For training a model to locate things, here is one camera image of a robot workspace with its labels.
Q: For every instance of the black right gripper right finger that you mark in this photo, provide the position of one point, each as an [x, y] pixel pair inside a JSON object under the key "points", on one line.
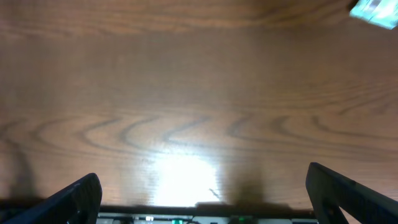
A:
{"points": [[330, 193]]}

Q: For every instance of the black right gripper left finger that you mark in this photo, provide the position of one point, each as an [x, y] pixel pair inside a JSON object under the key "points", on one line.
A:
{"points": [[77, 203]]}

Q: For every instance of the green Kleenex tissue pack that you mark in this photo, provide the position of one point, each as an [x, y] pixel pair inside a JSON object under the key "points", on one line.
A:
{"points": [[382, 13]]}

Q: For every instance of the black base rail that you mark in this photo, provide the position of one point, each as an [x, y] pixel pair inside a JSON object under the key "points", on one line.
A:
{"points": [[206, 213]]}

